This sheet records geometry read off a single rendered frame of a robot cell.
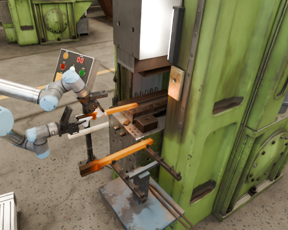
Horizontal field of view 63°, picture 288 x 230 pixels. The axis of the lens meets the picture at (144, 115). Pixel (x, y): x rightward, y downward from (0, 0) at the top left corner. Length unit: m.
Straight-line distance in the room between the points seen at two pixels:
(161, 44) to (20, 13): 5.13
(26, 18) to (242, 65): 5.43
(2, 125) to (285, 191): 2.46
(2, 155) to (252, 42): 2.57
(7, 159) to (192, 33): 2.31
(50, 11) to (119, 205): 5.36
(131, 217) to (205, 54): 0.87
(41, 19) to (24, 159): 4.00
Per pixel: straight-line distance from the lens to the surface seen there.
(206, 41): 1.12
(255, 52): 1.42
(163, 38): 1.34
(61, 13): 6.28
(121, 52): 1.45
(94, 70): 1.82
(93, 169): 1.17
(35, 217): 2.29
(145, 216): 1.31
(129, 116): 1.54
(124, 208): 1.33
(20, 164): 2.77
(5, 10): 6.41
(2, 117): 1.10
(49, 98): 1.19
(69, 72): 1.28
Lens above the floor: 1.81
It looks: 33 degrees down
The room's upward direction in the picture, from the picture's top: 4 degrees clockwise
